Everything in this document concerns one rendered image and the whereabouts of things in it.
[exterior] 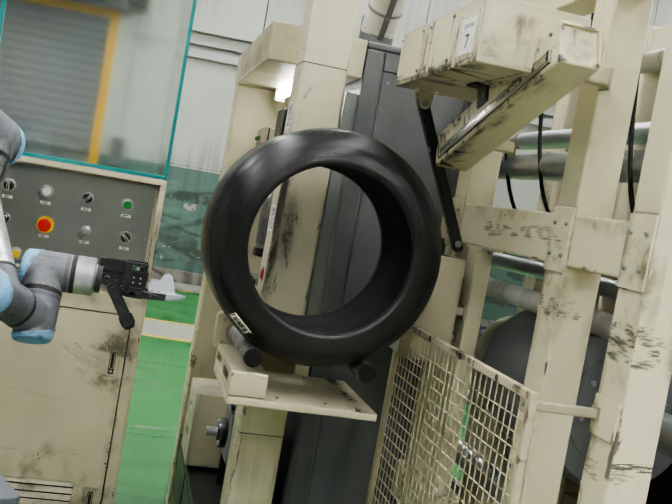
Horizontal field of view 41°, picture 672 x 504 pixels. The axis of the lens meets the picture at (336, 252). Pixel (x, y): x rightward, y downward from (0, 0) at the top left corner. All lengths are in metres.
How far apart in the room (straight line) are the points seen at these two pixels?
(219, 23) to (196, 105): 1.04
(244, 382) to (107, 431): 0.86
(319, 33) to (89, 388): 1.27
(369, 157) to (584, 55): 0.54
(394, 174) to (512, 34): 0.42
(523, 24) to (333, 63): 0.68
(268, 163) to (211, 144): 9.24
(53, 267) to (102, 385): 0.80
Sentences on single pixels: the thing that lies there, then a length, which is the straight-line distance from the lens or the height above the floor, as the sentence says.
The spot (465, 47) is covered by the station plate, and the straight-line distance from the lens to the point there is 2.04.
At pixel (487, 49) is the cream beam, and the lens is 1.99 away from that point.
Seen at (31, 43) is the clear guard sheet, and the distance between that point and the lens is 2.88.
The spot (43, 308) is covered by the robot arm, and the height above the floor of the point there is 0.95.
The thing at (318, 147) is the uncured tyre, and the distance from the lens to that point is 2.11.
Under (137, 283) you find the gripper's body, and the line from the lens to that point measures 2.17.
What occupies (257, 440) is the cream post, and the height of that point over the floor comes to 0.60.
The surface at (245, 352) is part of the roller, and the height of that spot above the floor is 0.91.
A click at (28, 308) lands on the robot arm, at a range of 2.07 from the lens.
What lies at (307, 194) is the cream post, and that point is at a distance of 2.49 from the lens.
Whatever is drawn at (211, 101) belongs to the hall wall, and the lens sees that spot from 11.36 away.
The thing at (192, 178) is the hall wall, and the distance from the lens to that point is 11.24.
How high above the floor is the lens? 1.29
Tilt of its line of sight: 3 degrees down
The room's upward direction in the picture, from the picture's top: 10 degrees clockwise
